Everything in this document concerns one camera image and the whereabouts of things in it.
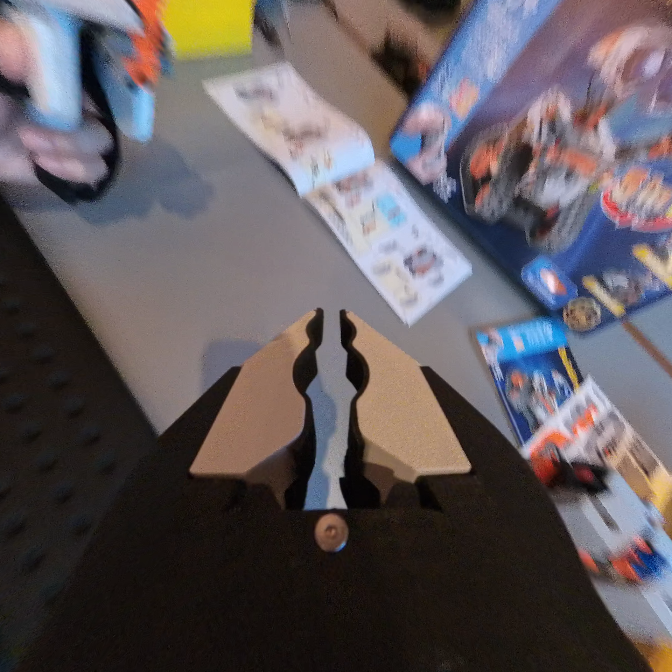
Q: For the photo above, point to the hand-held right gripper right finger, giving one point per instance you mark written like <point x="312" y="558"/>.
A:
<point x="414" y="420"/>

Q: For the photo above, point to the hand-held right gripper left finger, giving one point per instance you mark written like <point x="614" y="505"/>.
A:
<point x="252" y="420"/>

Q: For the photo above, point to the person's left hand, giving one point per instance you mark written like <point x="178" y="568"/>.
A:
<point x="57" y="152"/>

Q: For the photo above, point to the black orange toy brick model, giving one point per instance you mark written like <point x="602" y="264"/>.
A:
<point x="149" y="57"/>

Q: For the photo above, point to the blue cover booklet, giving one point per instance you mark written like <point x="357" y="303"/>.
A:
<point x="535" y="378"/>

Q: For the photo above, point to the yellow plastic bin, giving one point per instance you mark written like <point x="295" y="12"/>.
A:
<point x="210" y="26"/>

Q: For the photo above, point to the black perforated mat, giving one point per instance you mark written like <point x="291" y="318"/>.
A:
<point x="47" y="420"/>

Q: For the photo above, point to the printed sticker sheet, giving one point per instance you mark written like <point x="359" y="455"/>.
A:
<point x="619" y="498"/>

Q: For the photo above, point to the thin wooden stick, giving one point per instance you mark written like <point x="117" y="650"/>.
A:
<point x="645" y="346"/>

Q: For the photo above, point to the open instruction booklet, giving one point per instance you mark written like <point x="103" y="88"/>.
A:
<point x="325" y="136"/>

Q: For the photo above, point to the blue toy set box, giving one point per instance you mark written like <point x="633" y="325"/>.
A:
<point x="525" y="131"/>

